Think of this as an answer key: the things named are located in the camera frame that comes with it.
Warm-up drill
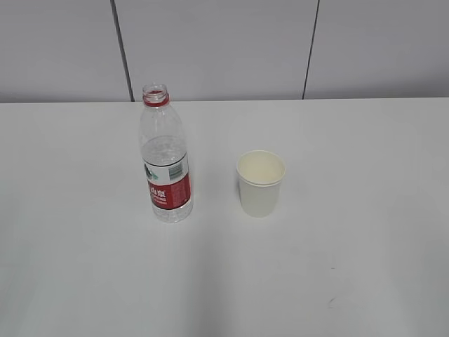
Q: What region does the white paper cup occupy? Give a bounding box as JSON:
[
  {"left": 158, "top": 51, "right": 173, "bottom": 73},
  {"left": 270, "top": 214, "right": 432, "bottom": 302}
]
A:
[{"left": 236, "top": 150, "right": 286, "bottom": 218}]

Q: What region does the clear plastic water bottle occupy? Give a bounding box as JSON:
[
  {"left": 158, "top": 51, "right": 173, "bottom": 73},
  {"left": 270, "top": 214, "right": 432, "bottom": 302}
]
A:
[{"left": 139, "top": 84, "right": 193, "bottom": 223}]

